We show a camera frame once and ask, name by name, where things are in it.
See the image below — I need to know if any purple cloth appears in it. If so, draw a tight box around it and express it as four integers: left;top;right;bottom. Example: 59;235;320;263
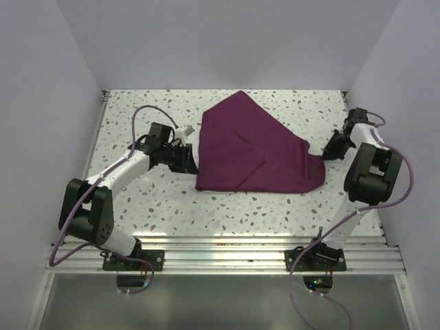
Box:
195;91;326;194

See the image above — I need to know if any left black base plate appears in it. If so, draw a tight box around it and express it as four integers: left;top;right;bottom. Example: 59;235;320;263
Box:
100;250;165;272

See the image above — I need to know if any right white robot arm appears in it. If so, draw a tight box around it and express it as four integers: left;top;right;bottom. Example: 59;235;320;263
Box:
321;124;404;251

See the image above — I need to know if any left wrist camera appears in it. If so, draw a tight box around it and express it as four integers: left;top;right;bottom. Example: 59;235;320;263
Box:
147;122;195;145

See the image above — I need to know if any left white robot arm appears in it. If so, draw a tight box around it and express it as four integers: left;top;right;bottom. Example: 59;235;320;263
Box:
54;142;199;270

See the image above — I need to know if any purple cable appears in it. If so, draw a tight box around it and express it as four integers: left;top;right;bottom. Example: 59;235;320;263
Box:
285;111;415;330
49;105;183;297

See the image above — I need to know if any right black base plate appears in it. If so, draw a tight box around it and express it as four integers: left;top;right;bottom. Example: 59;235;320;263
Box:
284;246;347;272

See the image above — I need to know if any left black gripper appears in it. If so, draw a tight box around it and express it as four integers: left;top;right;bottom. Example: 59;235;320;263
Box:
160;142;199;175

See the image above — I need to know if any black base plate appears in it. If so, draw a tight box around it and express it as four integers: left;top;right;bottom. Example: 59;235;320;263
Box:
100;250;165;272
284;246;347;272

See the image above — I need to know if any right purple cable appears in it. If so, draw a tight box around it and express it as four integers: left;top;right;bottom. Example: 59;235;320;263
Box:
285;111;415;330

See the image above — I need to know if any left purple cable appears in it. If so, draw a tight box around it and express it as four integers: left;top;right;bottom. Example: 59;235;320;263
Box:
49;105;183;297

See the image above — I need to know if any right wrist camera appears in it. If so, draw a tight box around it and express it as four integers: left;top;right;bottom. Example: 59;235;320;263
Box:
342;107;370;131

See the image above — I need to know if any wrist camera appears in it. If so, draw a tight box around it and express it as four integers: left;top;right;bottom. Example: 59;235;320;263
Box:
147;122;195;145
342;107;370;131

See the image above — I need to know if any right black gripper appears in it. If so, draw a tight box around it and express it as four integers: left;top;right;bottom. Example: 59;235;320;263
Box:
320;129;355;161

